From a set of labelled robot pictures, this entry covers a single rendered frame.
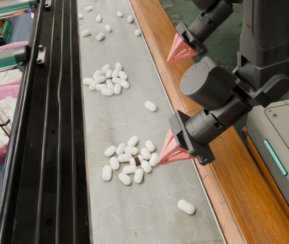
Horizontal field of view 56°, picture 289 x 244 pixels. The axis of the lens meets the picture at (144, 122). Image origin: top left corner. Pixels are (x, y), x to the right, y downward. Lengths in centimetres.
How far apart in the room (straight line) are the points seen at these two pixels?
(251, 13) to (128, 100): 47
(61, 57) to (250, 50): 27
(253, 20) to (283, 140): 96
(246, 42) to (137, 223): 38
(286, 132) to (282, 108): 16
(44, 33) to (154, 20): 77
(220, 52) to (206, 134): 185
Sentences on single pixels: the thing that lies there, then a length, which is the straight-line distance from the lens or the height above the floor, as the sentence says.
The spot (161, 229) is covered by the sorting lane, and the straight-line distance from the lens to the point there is 56.
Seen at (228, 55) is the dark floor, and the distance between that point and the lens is 228.
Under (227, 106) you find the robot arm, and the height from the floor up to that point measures 94.
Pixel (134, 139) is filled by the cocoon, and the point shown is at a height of 76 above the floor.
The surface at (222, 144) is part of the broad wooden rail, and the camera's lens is 64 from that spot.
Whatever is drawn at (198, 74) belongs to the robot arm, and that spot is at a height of 100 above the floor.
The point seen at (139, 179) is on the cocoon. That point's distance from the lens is 60.
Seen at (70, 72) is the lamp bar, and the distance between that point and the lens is 36.
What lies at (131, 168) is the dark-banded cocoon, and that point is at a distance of 61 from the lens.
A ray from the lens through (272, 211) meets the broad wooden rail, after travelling 57.
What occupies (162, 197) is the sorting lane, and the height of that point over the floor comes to 74.
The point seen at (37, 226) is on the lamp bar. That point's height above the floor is 110.
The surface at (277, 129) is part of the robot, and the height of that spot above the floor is 28.
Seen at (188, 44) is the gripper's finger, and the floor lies 88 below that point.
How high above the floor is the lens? 126
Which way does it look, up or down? 47 degrees down
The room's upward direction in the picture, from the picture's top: 10 degrees counter-clockwise
